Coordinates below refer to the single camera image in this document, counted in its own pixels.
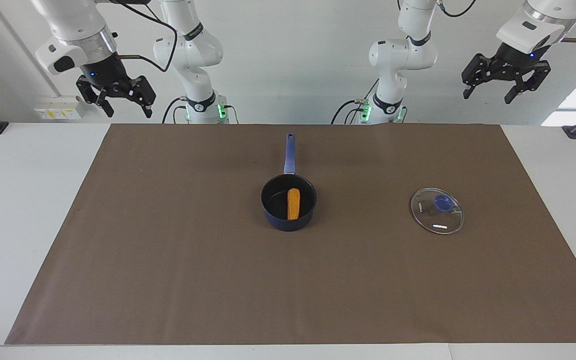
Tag black left arm base cable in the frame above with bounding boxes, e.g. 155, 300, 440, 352
330, 99, 371, 125

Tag black arm base cable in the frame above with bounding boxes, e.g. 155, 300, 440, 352
162, 96, 189, 124
330, 99, 371, 125

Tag blue saucepan with long handle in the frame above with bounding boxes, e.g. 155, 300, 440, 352
260, 132, 318, 232

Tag white wall cable duct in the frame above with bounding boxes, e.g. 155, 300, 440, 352
0, 0, 62, 98

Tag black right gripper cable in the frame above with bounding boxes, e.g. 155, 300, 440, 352
93, 0, 179, 74

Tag black right arm base cable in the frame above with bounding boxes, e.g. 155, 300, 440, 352
162, 96, 189, 124

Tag brown table mat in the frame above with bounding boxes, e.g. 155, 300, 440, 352
4, 123, 576, 346

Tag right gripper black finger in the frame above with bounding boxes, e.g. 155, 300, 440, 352
123, 75, 156, 119
76, 79, 115, 119

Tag glass lid with blue knob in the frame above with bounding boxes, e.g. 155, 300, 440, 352
410, 187, 465, 235

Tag white wall outlet box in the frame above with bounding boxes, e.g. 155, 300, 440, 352
34, 95, 89, 121

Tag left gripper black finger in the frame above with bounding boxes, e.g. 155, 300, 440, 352
505, 61, 552, 105
461, 53, 494, 99

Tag yellow toy corn cob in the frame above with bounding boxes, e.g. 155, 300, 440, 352
287, 188, 301, 221

